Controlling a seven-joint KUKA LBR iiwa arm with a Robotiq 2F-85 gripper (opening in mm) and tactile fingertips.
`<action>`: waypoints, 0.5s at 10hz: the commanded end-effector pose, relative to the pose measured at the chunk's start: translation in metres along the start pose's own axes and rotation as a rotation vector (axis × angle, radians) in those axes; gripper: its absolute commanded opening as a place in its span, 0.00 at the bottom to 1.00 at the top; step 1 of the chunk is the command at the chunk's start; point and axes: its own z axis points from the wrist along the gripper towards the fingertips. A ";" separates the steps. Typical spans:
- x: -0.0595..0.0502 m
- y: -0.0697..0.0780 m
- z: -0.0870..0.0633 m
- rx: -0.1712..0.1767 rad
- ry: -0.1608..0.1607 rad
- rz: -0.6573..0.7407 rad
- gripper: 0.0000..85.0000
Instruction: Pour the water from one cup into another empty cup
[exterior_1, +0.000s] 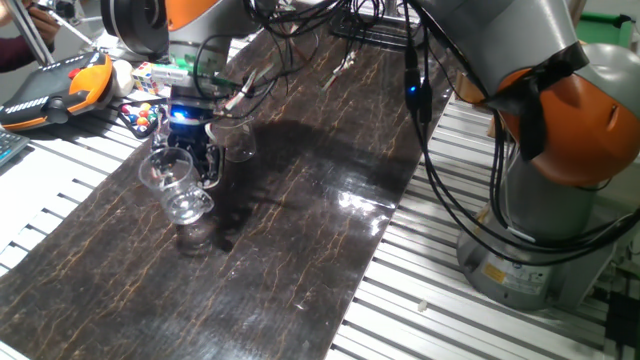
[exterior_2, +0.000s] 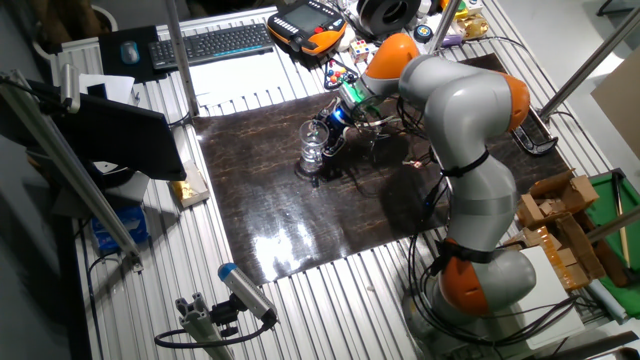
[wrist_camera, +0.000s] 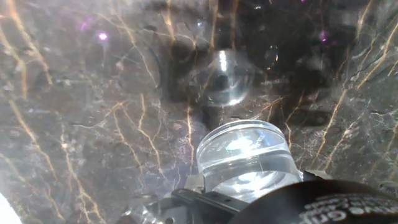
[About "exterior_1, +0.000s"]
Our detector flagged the orange black teach pendant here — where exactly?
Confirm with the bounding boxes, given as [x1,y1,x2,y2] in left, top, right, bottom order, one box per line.
[0,51,115,132]

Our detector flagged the small circuit board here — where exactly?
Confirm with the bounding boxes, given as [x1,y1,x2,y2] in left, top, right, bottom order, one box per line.
[319,49,359,94]

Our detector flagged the black triangle ball rack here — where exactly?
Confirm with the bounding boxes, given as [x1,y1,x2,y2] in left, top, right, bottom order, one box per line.
[117,98,167,140]

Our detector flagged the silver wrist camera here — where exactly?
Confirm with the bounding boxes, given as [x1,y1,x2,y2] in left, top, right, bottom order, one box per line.
[149,63,194,87]

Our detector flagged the clear glass beaker with spout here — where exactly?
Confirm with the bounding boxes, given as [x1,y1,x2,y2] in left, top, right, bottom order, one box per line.
[212,117,258,164]

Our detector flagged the person's hand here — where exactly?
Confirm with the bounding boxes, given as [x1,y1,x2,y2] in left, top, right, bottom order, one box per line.
[27,4,61,46]

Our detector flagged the clear plastic cup with handle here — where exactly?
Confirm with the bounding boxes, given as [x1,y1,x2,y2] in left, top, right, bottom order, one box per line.
[138,146,215,226]

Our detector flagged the maroon sleeved forearm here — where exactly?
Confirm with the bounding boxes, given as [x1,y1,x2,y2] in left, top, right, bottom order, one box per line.
[0,34,54,74]

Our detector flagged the thin grey rod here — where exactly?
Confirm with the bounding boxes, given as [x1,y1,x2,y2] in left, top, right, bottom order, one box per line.
[49,4,99,51]

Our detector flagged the green mini pool table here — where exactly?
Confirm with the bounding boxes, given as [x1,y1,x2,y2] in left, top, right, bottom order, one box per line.
[574,12,635,49]

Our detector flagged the black keyboard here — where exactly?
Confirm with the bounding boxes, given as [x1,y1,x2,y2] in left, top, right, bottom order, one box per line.
[0,128,31,169]

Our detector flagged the green flange adapter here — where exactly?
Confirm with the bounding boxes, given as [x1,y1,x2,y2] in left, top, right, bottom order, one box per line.
[169,49,226,81]

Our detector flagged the rubik's cube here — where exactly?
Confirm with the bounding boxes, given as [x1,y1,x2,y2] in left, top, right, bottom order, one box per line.
[131,61,164,96]

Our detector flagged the thin black gripper cables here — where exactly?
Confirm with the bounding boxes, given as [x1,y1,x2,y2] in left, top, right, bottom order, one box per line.
[192,0,386,121]

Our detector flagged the black clamp frame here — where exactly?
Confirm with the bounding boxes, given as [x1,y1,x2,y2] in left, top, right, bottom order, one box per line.
[329,12,414,50]

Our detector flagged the aluminium pole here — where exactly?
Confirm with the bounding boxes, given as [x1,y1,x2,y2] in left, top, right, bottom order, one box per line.
[4,0,55,66]

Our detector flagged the dark marble pattern mat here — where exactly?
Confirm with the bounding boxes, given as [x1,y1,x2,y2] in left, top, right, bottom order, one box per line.
[0,2,451,360]

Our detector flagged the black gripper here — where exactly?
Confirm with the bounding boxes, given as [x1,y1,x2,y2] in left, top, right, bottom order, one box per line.
[151,97,225,190]

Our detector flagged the white egg shaped object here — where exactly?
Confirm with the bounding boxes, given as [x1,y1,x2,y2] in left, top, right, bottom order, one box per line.
[110,59,135,99]

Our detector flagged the brown cardboard box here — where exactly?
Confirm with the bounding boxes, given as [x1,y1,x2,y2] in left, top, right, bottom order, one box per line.
[452,72,489,105]

